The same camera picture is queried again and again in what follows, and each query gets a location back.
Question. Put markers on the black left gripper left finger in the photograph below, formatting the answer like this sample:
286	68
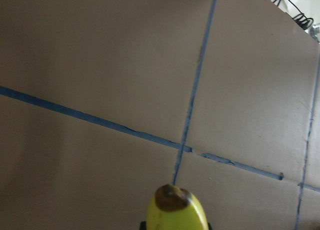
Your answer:
143	225

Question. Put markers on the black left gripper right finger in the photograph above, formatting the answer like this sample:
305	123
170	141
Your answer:
209	226

